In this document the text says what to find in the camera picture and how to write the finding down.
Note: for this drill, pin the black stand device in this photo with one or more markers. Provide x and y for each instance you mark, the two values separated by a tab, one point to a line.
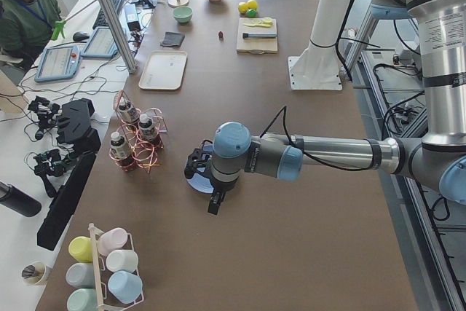
65	177

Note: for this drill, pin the tea bottle front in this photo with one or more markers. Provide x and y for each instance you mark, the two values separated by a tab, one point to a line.
121	152

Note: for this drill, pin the mint green cup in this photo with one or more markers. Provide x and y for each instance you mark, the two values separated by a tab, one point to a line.
82	299

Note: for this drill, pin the folded grey cloth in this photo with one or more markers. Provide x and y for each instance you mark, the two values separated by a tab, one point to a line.
172	39

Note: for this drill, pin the white wire cup rack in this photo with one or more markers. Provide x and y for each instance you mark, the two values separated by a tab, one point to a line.
104	298

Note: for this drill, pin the light blue cup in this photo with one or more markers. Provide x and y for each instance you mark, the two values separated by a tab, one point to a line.
125	286

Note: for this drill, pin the blue teach pendant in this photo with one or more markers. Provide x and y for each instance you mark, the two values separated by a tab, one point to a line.
58	63

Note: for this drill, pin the person in green sweater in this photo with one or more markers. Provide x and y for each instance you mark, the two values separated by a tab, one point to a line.
27	27

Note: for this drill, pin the pink cup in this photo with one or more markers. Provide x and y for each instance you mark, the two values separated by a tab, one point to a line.
111	240

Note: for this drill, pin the black flask bottle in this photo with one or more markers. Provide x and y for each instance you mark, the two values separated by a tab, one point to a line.
18	201

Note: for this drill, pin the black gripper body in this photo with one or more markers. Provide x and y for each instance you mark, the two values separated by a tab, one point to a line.
219	189

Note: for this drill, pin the blue round plate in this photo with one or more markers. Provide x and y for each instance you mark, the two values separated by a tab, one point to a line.
198	181

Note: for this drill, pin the paper cup with utensils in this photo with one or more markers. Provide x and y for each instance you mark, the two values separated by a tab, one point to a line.
36	274

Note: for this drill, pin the aluminium frame post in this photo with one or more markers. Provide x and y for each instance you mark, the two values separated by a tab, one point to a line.
118	34

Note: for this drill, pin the green bowl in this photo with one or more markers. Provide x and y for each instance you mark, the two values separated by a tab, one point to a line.
183	14

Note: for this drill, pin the white cup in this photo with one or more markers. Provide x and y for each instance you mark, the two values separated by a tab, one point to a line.
120	259

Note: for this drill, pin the green lime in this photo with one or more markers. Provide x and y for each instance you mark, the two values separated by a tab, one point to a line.
251	13

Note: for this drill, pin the yellow lemon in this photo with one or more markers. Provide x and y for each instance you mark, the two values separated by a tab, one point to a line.
252	4
242	7

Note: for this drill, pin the yellow cup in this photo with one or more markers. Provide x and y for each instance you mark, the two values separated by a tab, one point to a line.
80	249

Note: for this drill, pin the grey cup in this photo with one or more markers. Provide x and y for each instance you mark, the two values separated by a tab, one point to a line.
81	275

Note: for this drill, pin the yellow plastic knife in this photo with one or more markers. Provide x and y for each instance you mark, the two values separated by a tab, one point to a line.
258	24

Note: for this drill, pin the cream rabbit tray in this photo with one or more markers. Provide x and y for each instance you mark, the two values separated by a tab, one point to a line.
163	70

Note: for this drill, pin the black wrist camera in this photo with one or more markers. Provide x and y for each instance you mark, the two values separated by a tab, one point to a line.
198	162

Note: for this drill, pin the wooden cutting board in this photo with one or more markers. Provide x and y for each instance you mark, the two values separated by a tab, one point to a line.
256	46

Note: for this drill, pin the black computer mouse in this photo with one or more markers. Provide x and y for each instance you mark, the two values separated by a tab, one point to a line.
80	36

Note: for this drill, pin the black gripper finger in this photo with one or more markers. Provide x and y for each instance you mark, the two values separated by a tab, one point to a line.
214	204

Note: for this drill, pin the copper wire bottle rack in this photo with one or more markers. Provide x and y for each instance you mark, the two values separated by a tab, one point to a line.
145	153

